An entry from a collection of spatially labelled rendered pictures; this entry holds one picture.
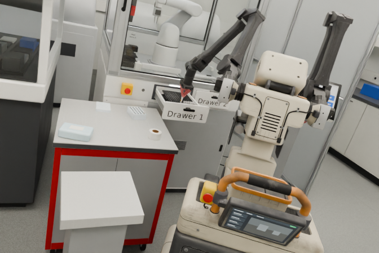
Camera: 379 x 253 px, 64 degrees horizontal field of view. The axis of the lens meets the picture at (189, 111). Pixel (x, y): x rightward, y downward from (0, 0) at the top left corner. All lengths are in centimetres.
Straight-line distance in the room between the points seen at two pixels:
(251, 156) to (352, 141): 313
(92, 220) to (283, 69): 96
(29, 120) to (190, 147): 116
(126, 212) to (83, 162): 53
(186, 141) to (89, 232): 131
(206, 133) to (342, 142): 260
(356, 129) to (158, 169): 326
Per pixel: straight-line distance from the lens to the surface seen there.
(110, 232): 124
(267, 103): 133
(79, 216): 113
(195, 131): 233
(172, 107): 181
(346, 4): 321
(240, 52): 155
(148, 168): 167
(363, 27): 302
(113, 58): 201
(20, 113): 196
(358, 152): 445
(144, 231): 195
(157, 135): 166
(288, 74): 137
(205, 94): 221
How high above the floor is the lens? 150
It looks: 19 degrees down
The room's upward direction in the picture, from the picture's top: 14 degrees clockwise
